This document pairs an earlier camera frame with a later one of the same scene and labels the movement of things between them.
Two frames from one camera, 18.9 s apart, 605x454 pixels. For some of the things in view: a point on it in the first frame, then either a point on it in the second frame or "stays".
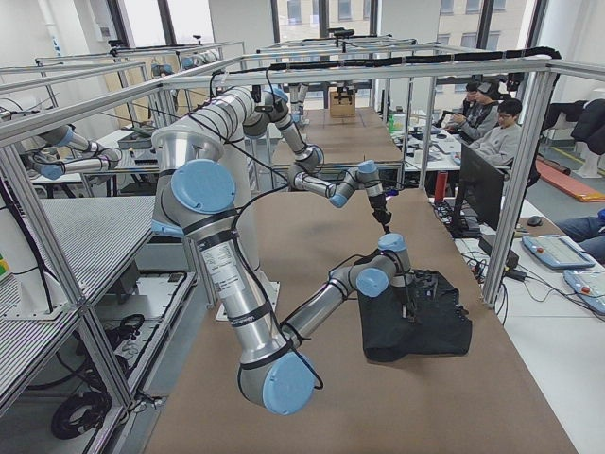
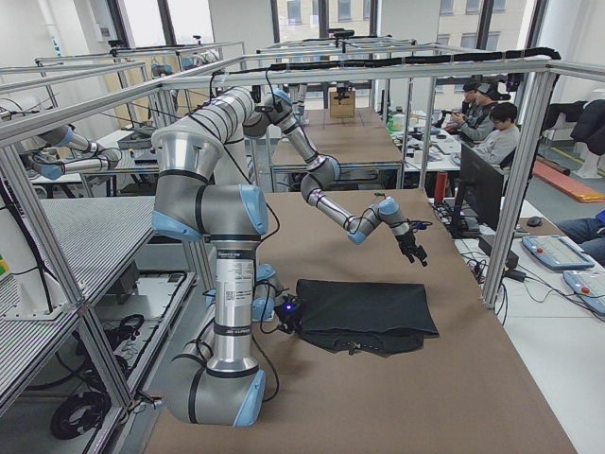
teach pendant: [558, 251] stays
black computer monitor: [480, 192] stays
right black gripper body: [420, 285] -> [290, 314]
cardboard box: [342, 103] stays
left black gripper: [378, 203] -> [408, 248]
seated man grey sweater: [499, 145] stays
